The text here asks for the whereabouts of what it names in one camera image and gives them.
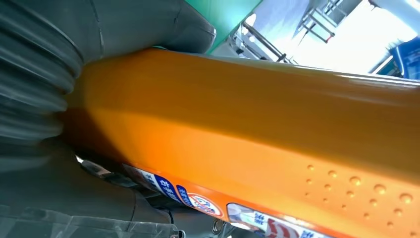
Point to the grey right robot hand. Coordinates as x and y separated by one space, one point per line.
65 190

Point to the blue object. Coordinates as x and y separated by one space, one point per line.
408 59

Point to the black metal frame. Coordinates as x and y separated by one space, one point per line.
320 26

